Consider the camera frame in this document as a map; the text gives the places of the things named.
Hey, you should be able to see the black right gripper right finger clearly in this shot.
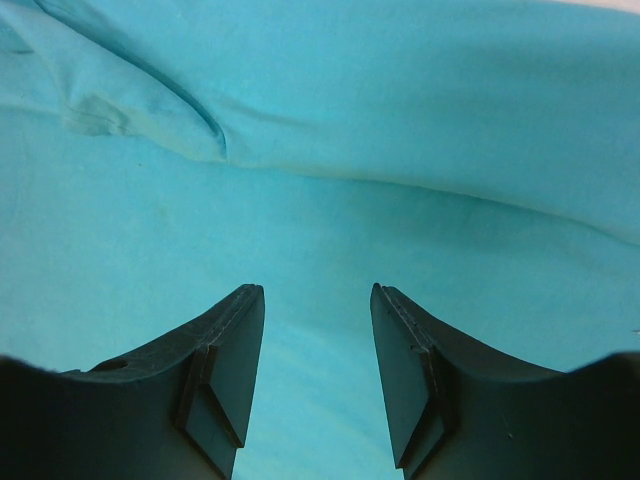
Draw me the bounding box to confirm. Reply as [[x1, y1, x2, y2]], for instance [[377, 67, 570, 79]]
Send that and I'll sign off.
[[370, 284, 639, 479]]

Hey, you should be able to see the turquoise t-shirt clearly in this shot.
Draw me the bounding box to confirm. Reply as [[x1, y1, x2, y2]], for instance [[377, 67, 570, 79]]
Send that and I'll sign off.
[[1, 1, 639, 479]]

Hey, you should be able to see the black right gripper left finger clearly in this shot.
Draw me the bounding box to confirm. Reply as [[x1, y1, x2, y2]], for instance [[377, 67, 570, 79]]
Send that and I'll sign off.
[[1, 284, 265, 479]]

